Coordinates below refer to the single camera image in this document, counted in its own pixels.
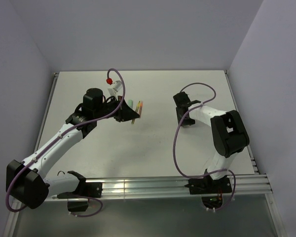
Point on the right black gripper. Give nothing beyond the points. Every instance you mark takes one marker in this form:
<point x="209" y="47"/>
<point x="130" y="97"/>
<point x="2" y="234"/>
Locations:
<point x="190" y="122"/>

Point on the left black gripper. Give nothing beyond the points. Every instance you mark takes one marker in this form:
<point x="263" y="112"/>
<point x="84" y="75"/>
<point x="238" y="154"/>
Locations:
<point x="127" y="113"/>

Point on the olive yellow pen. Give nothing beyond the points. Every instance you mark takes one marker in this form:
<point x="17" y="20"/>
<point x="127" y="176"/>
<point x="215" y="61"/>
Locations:
<point x="136" y="110"/>

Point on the green highlighter pen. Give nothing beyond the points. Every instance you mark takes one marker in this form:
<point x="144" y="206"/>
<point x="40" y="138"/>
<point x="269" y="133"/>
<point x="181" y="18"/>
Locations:
<point x="130" y="103"/>

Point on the orange thin pen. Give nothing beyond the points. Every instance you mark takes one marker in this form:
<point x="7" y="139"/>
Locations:
<point x="140" y="108"/>

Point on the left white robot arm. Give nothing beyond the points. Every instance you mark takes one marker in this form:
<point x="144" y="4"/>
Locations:
<point x="26" y="180"/>

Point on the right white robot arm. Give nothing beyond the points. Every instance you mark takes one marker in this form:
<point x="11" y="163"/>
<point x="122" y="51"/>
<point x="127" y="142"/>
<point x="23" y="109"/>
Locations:
<point x="228" y="132"/>

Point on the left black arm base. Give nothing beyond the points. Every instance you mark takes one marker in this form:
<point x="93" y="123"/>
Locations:
<point x="91" y="193"/>

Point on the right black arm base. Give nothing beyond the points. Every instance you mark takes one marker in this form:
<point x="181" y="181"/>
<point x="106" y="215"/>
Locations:
<point x="207" y="186"/>

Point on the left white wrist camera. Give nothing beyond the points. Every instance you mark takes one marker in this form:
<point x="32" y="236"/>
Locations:
<point x="114" y="88"/>

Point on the aluminium front rail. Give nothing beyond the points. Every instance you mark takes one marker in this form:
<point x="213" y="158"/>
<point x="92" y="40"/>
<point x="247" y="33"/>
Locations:
<point x="146" y="186"/>

